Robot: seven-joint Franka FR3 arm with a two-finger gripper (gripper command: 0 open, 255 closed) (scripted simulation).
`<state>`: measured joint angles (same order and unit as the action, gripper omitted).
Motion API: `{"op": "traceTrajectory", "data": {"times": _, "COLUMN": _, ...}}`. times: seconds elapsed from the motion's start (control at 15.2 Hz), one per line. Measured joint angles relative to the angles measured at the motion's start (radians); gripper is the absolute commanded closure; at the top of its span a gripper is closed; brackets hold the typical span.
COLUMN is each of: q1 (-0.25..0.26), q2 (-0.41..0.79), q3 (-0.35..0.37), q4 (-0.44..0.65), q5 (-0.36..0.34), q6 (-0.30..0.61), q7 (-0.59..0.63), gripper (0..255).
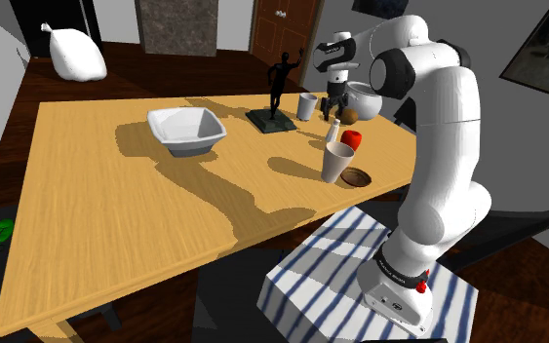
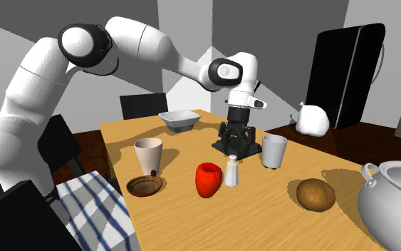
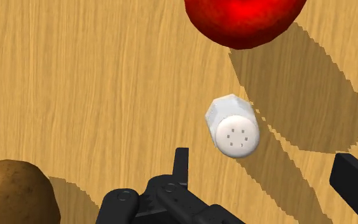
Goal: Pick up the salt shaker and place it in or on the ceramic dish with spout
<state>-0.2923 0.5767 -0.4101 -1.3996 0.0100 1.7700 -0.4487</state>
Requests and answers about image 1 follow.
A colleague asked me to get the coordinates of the wooden table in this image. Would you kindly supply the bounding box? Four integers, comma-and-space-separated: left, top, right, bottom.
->
0, 92, 417, 343

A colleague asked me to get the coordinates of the small white bottle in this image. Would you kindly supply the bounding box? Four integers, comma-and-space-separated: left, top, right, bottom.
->
324, 118, 341, 143

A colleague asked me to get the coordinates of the black human figure statue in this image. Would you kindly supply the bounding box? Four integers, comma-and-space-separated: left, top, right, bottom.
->
245, 47, 306, 134

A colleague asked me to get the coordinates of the brown ball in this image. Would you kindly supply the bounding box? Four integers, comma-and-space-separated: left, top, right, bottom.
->
340, 107, 360, 126

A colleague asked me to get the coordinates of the blue striped robot stand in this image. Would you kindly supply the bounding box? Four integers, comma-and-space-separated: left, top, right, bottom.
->
255, 205, 480, 343

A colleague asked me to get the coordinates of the beige cup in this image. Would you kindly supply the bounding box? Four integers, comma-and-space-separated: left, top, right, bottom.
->
321, 140, 356, 184

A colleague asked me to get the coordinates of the brown saucer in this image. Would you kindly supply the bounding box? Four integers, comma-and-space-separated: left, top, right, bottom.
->
340, 166, 373, 188

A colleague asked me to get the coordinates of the brown wooden door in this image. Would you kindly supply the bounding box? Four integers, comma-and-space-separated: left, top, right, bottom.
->
249, 0, 326, 73

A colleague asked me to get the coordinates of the dark blue wall picture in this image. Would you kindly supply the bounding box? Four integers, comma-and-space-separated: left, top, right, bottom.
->
351, 0, 410, 20

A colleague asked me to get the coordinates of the green leaf-shaped thing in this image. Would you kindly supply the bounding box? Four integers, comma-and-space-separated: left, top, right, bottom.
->
0, 218, 16, 244

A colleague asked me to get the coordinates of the white tied sack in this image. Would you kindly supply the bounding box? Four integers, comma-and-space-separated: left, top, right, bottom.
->
40, 21, 108, 83

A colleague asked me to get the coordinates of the grey stone panel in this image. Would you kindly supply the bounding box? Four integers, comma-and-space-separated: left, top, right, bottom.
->
134, 0, 219, 57

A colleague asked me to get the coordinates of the white cup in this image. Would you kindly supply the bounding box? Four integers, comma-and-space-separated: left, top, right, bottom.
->
295, 92, 320, 123

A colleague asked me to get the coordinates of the white square bowl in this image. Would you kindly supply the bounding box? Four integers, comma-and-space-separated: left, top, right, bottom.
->
146, 106, 228, 159

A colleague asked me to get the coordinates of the dark framed wall picture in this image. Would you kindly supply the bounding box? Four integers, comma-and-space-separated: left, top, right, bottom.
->
498, 4, 549, 103

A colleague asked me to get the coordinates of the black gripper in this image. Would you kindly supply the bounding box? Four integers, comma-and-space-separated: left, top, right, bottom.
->
321, 81, 351, 123

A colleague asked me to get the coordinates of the white round bowl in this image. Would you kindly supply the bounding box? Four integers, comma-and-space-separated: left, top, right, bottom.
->
346, 80, 383, 123

